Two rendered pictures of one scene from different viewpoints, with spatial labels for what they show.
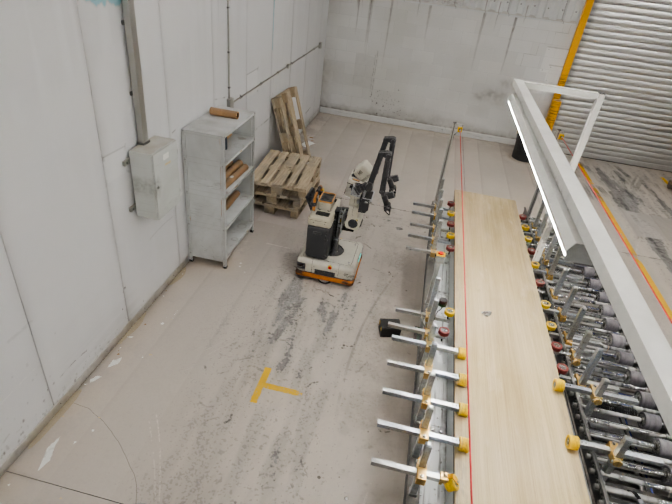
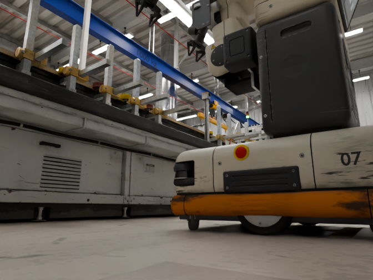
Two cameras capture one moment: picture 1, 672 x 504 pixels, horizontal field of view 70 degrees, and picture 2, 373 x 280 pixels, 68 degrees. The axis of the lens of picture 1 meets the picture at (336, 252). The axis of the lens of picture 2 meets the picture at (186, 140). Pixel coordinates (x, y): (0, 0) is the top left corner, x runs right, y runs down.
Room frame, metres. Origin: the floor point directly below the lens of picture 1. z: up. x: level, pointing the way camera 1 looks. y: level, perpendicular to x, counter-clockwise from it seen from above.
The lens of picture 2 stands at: (5.80, 0.19, 0.08)
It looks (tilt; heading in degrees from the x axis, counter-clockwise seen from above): 14 degrees up; 207
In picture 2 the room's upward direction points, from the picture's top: straight up
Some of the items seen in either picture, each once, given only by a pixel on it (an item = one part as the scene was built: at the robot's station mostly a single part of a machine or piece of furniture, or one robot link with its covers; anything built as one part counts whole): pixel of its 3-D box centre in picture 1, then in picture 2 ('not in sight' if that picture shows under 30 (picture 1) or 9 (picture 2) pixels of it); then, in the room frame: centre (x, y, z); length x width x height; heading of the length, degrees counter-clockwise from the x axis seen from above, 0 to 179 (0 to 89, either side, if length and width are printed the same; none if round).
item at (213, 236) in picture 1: (222, 187); not in sight; (4.91, 1.37, 0.78); 0.90 x 0.45 x 1.55; 172
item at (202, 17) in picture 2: (365, 198); (215, 21); (4.64, -0.23, 0.99); 0.28 x 0.16 x 0.22; 172
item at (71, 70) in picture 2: not in sight; (75, 74); (4.79, -1.04, 0.82); 0.14 x 0.06 x 0.05; 172
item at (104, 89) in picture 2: not in sight; (110, 91); (4.54, -1.01, 0.81); 0.14 x 0.06 x 0.05; 172
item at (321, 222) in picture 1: (326, 224); (302, 75); (4.69, 0.14, 0.59); 0.55 x 0.34 x 0.83; 172
